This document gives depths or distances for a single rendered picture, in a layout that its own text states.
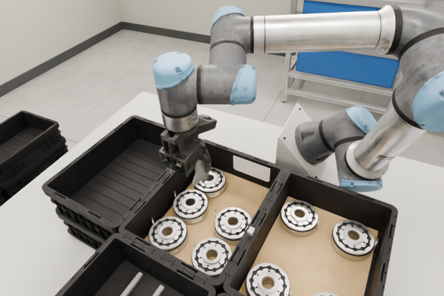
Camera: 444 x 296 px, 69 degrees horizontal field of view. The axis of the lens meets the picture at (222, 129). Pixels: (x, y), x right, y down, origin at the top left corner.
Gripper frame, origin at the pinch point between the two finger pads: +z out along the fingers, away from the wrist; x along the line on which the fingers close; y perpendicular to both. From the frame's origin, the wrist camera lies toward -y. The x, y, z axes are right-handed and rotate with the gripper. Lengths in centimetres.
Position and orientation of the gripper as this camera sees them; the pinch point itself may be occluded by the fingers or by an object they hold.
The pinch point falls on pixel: (195, 172)
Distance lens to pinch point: 85.5
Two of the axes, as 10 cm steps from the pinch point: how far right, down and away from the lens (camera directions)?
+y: -5.1, 6.1, -6.1
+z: 0.3, 7.2, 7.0
